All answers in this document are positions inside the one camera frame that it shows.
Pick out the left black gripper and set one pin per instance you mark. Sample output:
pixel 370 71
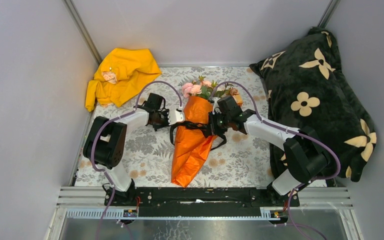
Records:
pixel 165 113

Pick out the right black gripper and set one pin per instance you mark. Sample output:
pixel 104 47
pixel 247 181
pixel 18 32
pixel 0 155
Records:
pixel 212 121

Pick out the pink fake flower bunch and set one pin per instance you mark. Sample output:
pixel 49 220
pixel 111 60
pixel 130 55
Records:
pixel 208 89

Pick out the pink fake flower stem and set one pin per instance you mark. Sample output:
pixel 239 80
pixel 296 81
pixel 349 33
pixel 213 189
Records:
pixel 190 89

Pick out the orange wrapping paper sheet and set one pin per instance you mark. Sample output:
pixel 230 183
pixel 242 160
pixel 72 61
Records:
pixel 193 141

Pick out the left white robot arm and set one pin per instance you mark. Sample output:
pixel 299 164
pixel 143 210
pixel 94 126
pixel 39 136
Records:
pixel 105 143

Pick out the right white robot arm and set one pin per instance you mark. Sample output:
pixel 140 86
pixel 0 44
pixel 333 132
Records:
pixel 305 158

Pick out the floral patterned tablecloth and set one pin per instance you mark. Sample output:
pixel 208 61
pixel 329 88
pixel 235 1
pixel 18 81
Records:
pixel 244 161

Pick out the yellow cloth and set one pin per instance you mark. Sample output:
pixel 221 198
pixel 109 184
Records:
pixel 121 75

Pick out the black floral plush blanket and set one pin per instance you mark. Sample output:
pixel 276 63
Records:
pixel 306 87

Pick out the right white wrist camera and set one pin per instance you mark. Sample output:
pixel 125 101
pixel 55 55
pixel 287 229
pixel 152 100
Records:
pixel 215 105

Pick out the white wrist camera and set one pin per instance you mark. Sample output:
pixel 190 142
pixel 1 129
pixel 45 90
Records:
pixel 175 115
pixel 215 105

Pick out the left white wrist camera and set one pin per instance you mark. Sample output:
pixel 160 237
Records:
pixel 175 115

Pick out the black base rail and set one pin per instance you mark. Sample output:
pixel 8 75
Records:
pixel 201 202

